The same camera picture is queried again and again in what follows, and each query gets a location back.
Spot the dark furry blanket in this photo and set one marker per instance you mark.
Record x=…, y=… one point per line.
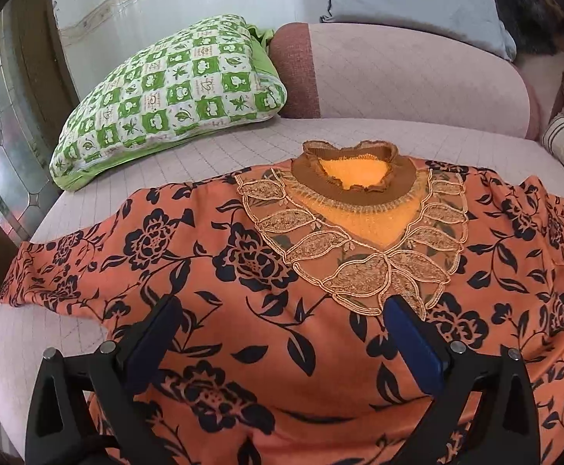
x=534, y=25

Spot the stained glass door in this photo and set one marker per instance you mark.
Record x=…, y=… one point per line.
x=27, y=192

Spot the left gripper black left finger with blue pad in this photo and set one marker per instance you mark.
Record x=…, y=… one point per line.
x=84, y=405

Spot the orange black floral blouse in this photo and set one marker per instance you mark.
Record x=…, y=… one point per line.
x=282, y=274

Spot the green white patterned pillow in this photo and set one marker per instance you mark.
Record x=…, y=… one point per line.
x=213, y=75

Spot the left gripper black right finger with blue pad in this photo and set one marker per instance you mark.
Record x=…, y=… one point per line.
x=504, y=428

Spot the pink quilted bolster cushion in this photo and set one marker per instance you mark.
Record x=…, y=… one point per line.
x=363, y=71

